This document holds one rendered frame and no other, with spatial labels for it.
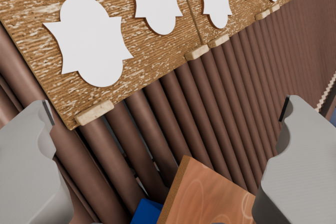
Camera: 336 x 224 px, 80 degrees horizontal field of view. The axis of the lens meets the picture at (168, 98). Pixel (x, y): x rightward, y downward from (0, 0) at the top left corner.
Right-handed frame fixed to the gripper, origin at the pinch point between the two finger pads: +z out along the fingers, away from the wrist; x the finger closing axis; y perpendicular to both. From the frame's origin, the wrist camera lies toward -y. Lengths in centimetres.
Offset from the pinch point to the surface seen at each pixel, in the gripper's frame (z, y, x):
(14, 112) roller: 12.1, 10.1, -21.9
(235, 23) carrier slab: 51, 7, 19
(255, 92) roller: 51, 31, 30
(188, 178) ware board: 9.8, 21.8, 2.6
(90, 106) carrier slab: 16.3, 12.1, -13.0
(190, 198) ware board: 8.2, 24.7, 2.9
